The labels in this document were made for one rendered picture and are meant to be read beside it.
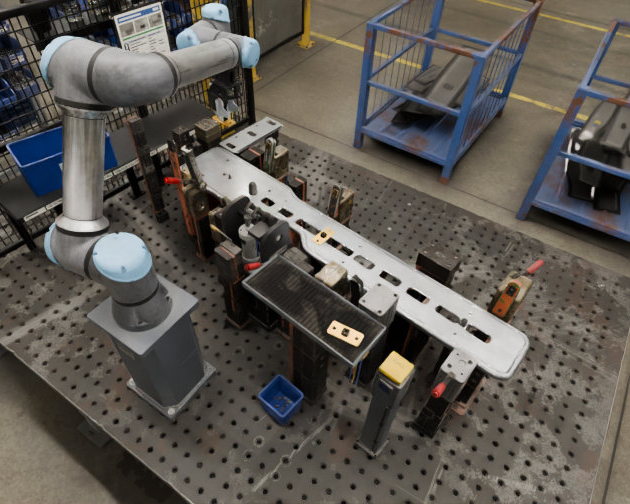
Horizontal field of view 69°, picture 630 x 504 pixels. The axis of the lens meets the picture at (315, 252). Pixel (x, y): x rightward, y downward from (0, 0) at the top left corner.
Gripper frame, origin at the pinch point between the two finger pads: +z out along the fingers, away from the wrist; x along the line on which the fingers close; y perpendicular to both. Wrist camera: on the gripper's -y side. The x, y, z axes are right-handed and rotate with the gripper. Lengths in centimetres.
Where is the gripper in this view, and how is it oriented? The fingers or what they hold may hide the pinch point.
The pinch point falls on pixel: (223, 116)
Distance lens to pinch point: 166.0
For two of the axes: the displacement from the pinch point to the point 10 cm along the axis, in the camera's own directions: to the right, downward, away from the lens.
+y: 7.6, 5.0, -4.1
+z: -0.4, 6.7, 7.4
